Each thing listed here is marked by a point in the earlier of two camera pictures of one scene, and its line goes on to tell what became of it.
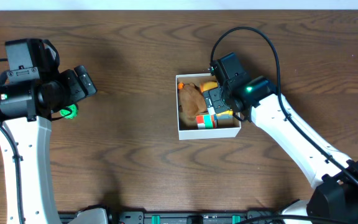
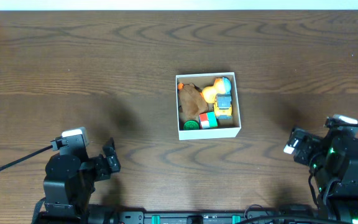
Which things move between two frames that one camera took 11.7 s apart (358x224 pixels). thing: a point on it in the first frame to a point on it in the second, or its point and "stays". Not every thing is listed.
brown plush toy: [191, 101] stays
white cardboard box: [188, 129] stays
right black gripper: [214, 99] to [301, 144]
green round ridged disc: [73, 114] to [191, 124]
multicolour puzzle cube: [206, 121] stays
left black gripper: [84, 81] to [105, 162]
